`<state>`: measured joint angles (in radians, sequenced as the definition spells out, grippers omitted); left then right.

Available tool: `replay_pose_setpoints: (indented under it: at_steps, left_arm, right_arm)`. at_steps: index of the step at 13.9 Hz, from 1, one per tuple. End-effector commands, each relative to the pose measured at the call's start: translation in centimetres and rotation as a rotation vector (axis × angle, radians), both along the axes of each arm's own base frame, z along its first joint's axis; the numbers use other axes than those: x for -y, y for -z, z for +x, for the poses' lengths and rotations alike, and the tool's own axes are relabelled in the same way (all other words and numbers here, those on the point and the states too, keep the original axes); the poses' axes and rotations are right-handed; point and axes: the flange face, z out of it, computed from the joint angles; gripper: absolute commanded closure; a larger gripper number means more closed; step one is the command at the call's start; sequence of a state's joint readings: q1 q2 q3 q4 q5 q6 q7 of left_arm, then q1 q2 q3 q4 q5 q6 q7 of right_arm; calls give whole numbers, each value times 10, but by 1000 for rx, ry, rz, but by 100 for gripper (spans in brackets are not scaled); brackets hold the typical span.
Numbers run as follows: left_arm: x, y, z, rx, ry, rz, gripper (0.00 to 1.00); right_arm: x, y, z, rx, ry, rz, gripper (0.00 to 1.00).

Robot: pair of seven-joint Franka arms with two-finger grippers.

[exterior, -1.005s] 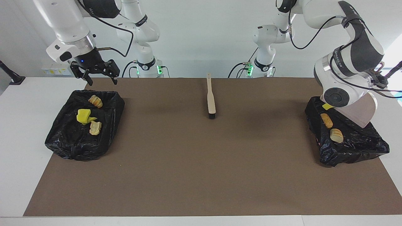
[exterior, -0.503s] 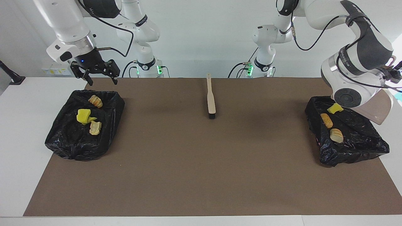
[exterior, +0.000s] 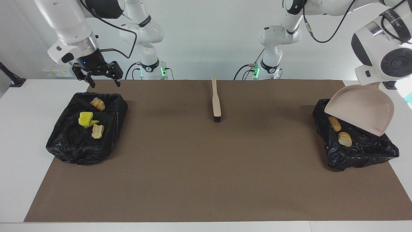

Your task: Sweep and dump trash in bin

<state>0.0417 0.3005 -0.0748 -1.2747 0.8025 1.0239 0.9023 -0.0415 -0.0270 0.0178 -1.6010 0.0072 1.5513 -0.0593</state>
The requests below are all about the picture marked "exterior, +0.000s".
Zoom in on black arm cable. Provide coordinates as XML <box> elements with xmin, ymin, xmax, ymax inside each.
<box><xmin>303</xmin><ymin>0</ymin><xmax>412</xmax><ymax>44</ymax></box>
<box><xmin>79</xmin><ymin>0</ymin><xmax>138</xmax><ymax>59</ymax></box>

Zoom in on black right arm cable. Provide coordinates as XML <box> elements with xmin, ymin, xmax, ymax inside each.
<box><xmin>79</xmin><ymin>0</ymin><xmax>138</xmax><ymax>59</ymax></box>

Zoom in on black trash bag bin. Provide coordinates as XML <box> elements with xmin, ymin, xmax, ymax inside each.
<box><xmin>312</xmin><ymin>98</ymin><xmax>400</xmax><ymax>172</ymax></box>
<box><xmin>46</xmin><ymin>92</ymin><xmax>128</xmax><ymax>166</ymax></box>

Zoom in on beige hand brush black bristles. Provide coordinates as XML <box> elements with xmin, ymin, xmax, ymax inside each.
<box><xmin>211</xmin><ymin>75</ymin><xmax>223</xmax><ymax>123</ymax></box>

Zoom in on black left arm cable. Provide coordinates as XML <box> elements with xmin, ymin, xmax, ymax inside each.
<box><xmin>303</xmin><ymin>0</ymin><xmax>412</xmax><ymax>44</ymax></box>

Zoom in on beige plastic dustpan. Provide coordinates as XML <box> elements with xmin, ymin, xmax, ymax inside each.
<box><xmin>324</xmin><ymin>82</ymin><xmax>395</xmax><ymax>137</ymax></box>

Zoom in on pale round bread piece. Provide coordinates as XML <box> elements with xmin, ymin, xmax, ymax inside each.
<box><xmin>91</xmin><ymin>124</ymin><xmax>105</xmax><ymax>140</ymax></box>

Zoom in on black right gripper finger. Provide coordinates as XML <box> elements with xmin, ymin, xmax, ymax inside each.
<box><xmin>107</xmin><ymin>60</ymin><xmax>124</xmax><ymax>87</ymax></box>
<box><xmin>72</xmin><ymin>63</ymin><xmax>96</xmax><ymax>88</ymax></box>

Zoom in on striped orange croissant piece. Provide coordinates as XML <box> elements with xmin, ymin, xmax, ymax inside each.
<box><xmin>90</xmin><ymin>97</ymin><xmax>106</xmax><ymax>111</ymax></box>

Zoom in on brown fried nugget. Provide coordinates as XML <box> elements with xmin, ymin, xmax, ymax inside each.
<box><xmin>328</xmin><ymin>117</ymin><xmax>342</xmax><ymax>132</ymax></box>

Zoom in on brown table mat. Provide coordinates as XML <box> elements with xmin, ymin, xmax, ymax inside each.
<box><xmin>23</xmin><ymin>80</ymin><xmax>412</xmax><ymax>223</ymax></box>

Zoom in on pale angular bread chunk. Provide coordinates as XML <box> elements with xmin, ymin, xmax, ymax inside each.
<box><xmin>338</xmin><ymin>131</ymin><xmax>353</xmax><ymax>148</ymax></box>

